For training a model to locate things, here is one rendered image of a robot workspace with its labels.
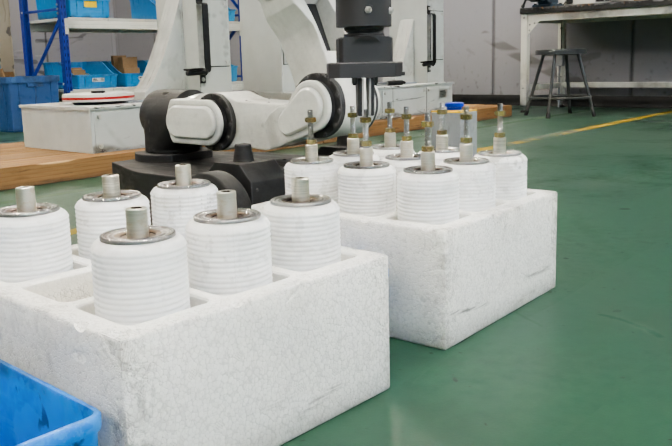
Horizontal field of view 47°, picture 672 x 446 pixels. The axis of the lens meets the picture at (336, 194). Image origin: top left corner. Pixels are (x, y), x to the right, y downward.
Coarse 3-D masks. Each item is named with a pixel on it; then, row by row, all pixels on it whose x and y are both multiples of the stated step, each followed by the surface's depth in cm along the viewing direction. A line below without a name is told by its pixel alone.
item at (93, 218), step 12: (84, 204) 100; (96, 204) 100; (108, 204) 100; (120, 204) 100; (132, 204) 101; (144, 204) 103; (84, 216) 100; (96, 216) 99; (108, 216) 99; (120, 216) 100; (84, 228) 100; (96, 228) 100; (108, 228) 100; (84, 240) 101; (84, 252) 101
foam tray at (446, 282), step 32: (544, 192) 139; (352, 224) 121; (384, 224) 117; (416, 224) 115; (448, 224) 115; (480, 224) 119; (512, 224) 127; (544, 224) 137; (416, 256) 115; (448, 256) 112; (480, 256) 120; (512, 256) 128; (544, 256) 138; (416, 288) 115; (448, 288) 113; (480, 288) 121; (512, 288) 129; (544, 288) 140; (416, 320) 116; (448, 320) 114; (480, 320) 122
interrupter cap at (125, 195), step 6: (96, 192) 106; (102, 192) 106; (120, 192) 106; (126, 192) 106; (132, 192) 106; (138, 192) 105; (84, 198) 101; (90, 198) 101; (96, 198) 101; (102, 198) 101; (108, 198) 101; (114, 198) 100; (120, 198) 101; (126, 198) 101; (132, 198) 102
